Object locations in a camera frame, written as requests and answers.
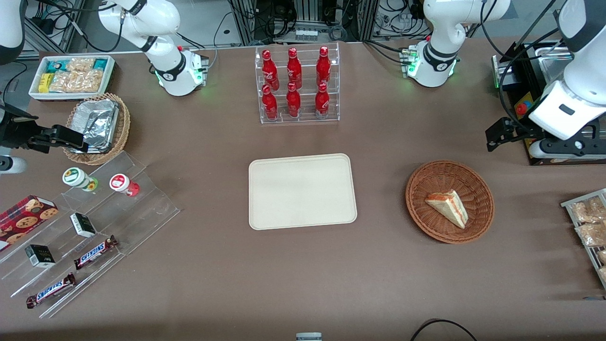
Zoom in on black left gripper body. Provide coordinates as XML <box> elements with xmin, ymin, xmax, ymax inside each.
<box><xmin>510</xmin><ymin>124</ymin><xmax>546</xmax><ymax>144</ymax></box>

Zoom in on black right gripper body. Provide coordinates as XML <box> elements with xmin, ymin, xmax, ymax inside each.
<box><xmin>0</xmin><ymin>105</ymin><xmax>56</xmax><ymax>154</ymax></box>

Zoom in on triangular sandwich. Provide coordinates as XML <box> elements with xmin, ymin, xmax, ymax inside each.
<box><xmin>425</xmin><ymin>189</ymin><xmax>469</xmax><ymax>230</ymax></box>

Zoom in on light wicker basket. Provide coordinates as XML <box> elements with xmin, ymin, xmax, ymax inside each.
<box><xmin>62</xmin><ymin>93</ymin><xmax>131</xmax><ymax>166</ymax></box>

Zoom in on brown wicker basket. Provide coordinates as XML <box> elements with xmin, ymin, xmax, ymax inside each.
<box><xmin>405</xmin><ymin>160</ymin><xmax>495</xmax><ymax>245</ymax></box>

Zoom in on beige plastic tray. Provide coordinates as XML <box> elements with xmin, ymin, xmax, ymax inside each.
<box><xmin>249</xmin><ymin>153</ymin><xmax>357</xmax><ymax>231</ymax></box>

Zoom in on aluminium foil container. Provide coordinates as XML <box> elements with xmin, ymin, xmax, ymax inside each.
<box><xmin>70</xmin><ymin>99</ymin><xmax>119</xmax><ymax>154</ymax></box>

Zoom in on green yogurt cup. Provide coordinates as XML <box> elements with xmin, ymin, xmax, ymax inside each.
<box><xmin>62</xmin><ymin>167</ymin><xmax>99</xmax><ymax>192</ymax></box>

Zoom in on white plastic snack bin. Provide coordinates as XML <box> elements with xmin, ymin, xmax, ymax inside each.
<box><xmin>28</xmin><ymin>55</ymin><xmax>116</xmax><ymax>102</ymax></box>

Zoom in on black food warmer cabinet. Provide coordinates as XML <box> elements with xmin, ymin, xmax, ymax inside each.
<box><xmin>491</xmin><ymin>41</ymin><xmax>606</xmax><ymax>166</ymax></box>

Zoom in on large clear snack bag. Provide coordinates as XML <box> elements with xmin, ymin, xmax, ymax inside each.
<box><xmin>49</xmin><ymin>70</ymin><xmax>105</xmax><ymax>93</ymax></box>

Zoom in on red yogurt cup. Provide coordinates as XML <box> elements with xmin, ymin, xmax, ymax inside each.
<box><xmin>109</xmin><ymin>173</ymin><xmax>141</xmax><ymax>197</ymax></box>

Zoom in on small clear snack bag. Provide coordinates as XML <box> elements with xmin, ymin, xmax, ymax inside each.
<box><xmin>66</xmin><ymin>57</ymin><xmax>96</xmax><ymax>73</ymax></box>

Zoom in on small black box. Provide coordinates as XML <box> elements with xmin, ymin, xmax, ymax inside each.
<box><xmin>70</xmin><ymin>213</ymin><xmax>97</xmax><ymax>238</ymax></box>
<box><xmin>24</xmin><ymin>244</ymin><xmax>56</xmax><ymax>269</ymax></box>

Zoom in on steel warmer pan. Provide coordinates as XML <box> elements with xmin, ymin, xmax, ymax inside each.
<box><xmin>539</xmin><ymin>45</ymin><xmax>576</xmax><ymax>83</ymax></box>

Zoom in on red cookie box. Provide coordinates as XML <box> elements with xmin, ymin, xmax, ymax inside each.
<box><xmin>0</xmin><ymin>195</ymin><xmax>60</xmax><ymax>252</ymax></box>

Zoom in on clear acrylic stepped shelf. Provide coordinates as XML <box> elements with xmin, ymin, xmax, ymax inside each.
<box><xmin>0</xmin><ymin>151</ymin><xmax>181</xmax><ymax>319</ymax></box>

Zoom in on snickers chocolate bar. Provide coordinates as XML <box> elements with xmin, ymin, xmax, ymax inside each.
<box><xmin>26</xmin><ymin>272</ymin><xmax>77</xmax><ymax>309</ymax></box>
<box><xmin>73</xmin><ymin>235</ymin><xmax>118</xmax><ymax>270</ymax></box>

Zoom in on red cola bottle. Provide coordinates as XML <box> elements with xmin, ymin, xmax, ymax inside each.
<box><xmin>262</xmin><ymin>50</ymin><xmax>280</xmax><ymax>91</ymax></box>
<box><xmin>286</xmin><ymin>47</ymin><xmax>303</xmax><ymax>90</ymax></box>
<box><xmin>262</xmin><ymin>85</ymin><xmax>279</xmax><ymax>121</ymax></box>
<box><xmin>286</xmin><ymin>82</ymin><xmax>302</xmax><ymax>118</ymax></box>
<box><xmin>316</xmin><ymin>46</ymin><xmax>331</xmax><ymax>87</ymax></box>
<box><xmin>314</xmin><ymin>83</ymin><xmax>330</xmax><ymax>119</ymax></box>

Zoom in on clear acrylic bottle rack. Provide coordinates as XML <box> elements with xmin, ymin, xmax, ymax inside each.
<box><xmin>255</xmin><ymin>42</ymin><xmax>341</xmax><ymax>125</ymax></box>

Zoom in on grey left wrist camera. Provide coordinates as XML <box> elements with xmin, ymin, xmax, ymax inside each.
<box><xmin>529</xmin><ymin>138</ymin><xmax>606</xmax><ymax>160</ymax></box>

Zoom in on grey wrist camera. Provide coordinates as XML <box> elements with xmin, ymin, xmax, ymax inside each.
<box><xmin>0</xmin><ymin>156</ymin><xmax>27</xmax><ymax>174</ymax></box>
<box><xmin>529</xmin><ymin>138</ymin><xmax>606</xmax><ymax>160</ymax></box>

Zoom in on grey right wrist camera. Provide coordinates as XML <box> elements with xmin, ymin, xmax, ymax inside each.
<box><xmin>0</xmin><ymin>156</ymin><xmax>27</xmax><ymax>174</ymax></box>

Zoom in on grey wire rack tray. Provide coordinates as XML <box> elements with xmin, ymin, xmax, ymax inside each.
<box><xmin>561</xmin><ymin>188</ymin><xmax>606</xmax><ymax>290</ymax></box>

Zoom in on black cable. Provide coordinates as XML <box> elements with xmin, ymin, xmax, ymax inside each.
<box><xmin>409</xmin><ymin>318</ymin><xmax>479</xmax><ymax>341</ymax></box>

